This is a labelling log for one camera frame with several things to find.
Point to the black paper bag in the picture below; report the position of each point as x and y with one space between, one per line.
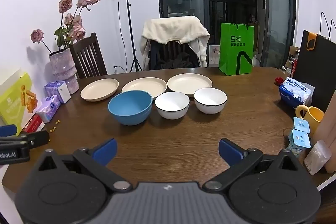
315 69

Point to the yellow-green cardboard box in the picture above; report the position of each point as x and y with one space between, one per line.
13 103

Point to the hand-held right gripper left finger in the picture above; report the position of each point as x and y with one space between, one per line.
105 151

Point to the open cardboard box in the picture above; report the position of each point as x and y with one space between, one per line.
294 53

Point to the green paper bag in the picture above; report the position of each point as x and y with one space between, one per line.
236 50

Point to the white bowl with black rim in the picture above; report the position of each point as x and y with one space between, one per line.
172 111
210 106

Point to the white wall outlet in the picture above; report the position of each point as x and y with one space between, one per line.
115 69

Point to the translucent storage box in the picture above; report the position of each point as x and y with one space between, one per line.
214 56

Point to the blue lid yogurt cup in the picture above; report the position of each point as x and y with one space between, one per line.
302 124
299 141

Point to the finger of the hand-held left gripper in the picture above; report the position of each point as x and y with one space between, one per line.
36 140
8 130

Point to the blue bowl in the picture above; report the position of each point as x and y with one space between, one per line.
130 111

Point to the dark blue pants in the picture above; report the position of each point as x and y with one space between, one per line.
155 56

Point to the purple and white box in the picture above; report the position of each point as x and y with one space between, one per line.
56 91

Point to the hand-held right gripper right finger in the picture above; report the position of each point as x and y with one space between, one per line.
229 151

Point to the dark wooden chair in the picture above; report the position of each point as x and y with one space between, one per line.
173 49
88 56

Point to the clear plastic container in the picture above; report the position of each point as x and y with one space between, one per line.
317 158

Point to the small red flower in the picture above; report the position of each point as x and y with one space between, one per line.
278 81

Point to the blue tissue pack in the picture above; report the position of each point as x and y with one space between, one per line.
291 95

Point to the red cardboard box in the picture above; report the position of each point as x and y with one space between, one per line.
32 124

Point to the yellow mug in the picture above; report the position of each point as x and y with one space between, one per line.
315 115

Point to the beige round plate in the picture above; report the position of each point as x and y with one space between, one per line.
189 82
143 84
99 88

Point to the cream sweater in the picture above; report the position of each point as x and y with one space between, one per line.
173 27

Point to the purple soft tissue pack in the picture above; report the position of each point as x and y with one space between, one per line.
48 108

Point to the pink mottled ribbed vase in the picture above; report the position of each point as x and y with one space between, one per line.
63 69

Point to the black cloth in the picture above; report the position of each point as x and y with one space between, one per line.
181 61

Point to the scattered yellow flower buds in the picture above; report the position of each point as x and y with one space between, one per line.
57 122

